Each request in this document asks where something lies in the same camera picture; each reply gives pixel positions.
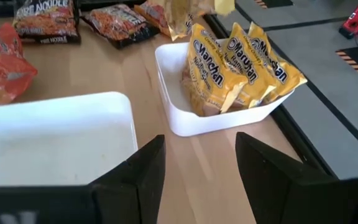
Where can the white plastic bin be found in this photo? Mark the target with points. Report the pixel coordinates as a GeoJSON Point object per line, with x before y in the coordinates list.
{"type": "Point", "coordinates": [179, 118]}
{"type": "Point", "coordinates": [57, 133]}

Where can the black Fire Noodle packet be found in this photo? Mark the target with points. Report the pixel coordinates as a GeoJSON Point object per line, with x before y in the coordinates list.
{"type": "Point", "coordinates": [117, 23]}
{"type": "Point", "coordinates": [45, 21]}

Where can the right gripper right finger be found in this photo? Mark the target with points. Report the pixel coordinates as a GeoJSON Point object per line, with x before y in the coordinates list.
{"type": "Point", "coordinates": [275, 186]}

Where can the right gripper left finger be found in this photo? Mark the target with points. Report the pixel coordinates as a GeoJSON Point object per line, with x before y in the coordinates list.
{"type": "Point", "coordinates": [129, 193]}

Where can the red Saucy Noodle packet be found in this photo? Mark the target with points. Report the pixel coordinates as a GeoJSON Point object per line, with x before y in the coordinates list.
{"type": "Point", "coordinates": [154, 14]}
{"type": "Point", "coordinates": [2, 71]}

